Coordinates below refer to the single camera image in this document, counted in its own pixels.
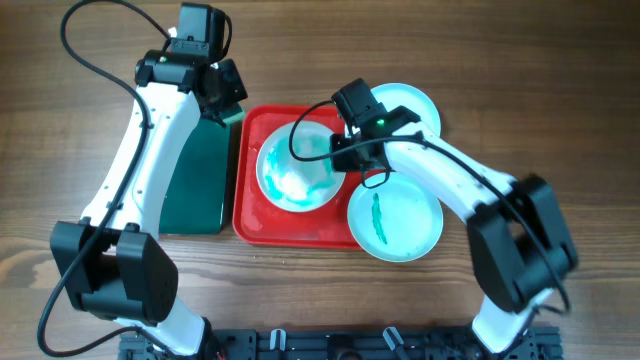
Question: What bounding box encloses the white plate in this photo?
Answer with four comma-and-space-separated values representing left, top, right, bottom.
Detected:
344, 82, 442, 139
347, 172, 444, 263
256, 121, 346, 213

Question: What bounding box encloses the green scrubbing sponge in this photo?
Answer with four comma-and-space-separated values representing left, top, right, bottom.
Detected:
220, 103, 245, 125

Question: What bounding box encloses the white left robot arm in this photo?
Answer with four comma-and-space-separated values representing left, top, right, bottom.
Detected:
37, 50, 247, 359

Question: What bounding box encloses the black tray with green water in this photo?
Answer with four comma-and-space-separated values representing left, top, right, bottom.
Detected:
159, 118, 236, 235

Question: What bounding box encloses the red plastic tray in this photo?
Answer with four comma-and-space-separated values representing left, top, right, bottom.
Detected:
232, 105, 360, 249

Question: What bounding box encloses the black aluminium base frame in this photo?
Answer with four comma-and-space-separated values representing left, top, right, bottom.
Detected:
118, 324, 565, 360

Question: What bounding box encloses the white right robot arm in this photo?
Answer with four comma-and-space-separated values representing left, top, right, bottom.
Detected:
331, 104, 578, 354

